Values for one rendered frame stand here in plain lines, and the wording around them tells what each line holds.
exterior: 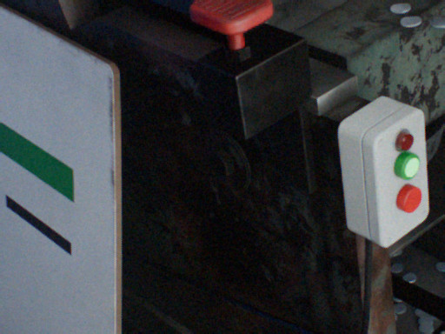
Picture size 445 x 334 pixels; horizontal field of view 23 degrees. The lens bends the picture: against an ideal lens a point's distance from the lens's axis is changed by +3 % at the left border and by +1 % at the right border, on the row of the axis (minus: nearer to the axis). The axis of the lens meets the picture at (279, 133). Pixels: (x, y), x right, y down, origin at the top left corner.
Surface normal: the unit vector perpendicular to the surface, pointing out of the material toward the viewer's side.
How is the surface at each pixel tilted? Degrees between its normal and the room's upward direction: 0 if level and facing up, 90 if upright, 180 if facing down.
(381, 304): 90
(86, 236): 78
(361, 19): 0
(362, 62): 90
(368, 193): 90
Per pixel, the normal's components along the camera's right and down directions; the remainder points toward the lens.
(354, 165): -0.71, 0.44
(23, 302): -0.76, 0.23
